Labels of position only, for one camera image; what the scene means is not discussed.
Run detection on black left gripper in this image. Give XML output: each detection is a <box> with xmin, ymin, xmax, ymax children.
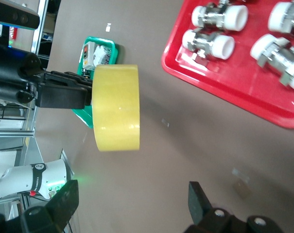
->
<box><xmin>0</xmin><ymin>45</ymin><xmax>94</xmax><ymax>109</ymax></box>

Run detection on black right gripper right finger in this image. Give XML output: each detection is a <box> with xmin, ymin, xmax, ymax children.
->
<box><xmin>184</xmin><ymin>181</ymin><xmax>247</xmax><ymax>233</ymax></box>

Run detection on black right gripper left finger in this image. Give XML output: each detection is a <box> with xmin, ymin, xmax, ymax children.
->
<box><xmin>5</xmin><ymin>179</ymin><xmax>79</xmax><ymax>233</ymax></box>

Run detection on yellow packing tape roll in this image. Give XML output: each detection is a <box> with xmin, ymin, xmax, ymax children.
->
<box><xmin>92</xmin><ymin>64</ymin><xmax>140</xmax><ymax>152</ymax></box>

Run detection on green plastic tray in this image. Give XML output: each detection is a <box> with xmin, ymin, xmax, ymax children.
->
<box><xmin>71</xmin><ymin>36</ymin><xmax>121</xmax><ymax>129</ymax></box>

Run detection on red plastic tray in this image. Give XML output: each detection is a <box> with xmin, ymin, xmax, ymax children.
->
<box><xmin>161</xmin><ymin>0</ymin><xmax>294</xmax><ymax>129</ymax></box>

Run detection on white circuit breaker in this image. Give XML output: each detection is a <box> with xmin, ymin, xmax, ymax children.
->
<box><xmin>93</xmin><ymin>45</ymin><xmax>113</xmax><ymax>66</ymax></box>

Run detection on metal pipe fitting white caps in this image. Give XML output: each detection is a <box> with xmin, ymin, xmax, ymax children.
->
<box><xmin>191</xmin><ymin>0</ymin><xmax>249</xmax><ymax>32</ymax></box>
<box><xmin>182</xmin><ymin>28</ymin><xmax>236</xmax><ymax>67</ymax></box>
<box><xmin>250</xmin><ymin>33</ymin><xmax>294</xmax><ymax>95</ymax></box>
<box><xmin>268</xmin><ymin>0</ymin><xmax>294</xmax><ymax>33</ymax></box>

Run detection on grey on-off switch box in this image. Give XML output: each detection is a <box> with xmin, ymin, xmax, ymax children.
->
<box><xmin>82</xmin><ymin>41</ymin><xmax>97</xmax><ymax>70</ymax></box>

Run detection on aluminium arm base plate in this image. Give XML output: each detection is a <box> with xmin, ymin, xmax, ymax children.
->
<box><xmin>60</xmin><ymin>148</ymin><xmax>76</xmax><ymax>182</ymax></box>

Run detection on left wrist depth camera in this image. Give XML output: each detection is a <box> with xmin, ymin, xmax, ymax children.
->
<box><xmin>0</xmin><ymin>0</ymin><xmax>40</xmax><ymax>31</ymax></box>

